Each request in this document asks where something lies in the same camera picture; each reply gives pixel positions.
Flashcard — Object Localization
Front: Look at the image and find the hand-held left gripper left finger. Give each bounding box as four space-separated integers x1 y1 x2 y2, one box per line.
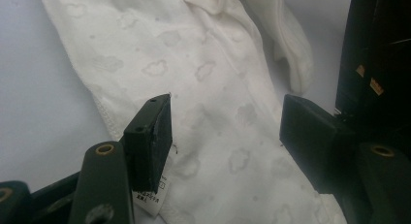
123 93 174 194

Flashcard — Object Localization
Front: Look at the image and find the white baby romper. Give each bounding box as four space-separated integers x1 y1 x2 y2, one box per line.
38 0 348 224

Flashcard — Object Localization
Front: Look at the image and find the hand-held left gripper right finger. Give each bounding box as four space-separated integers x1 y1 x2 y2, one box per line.
279 94 361 195

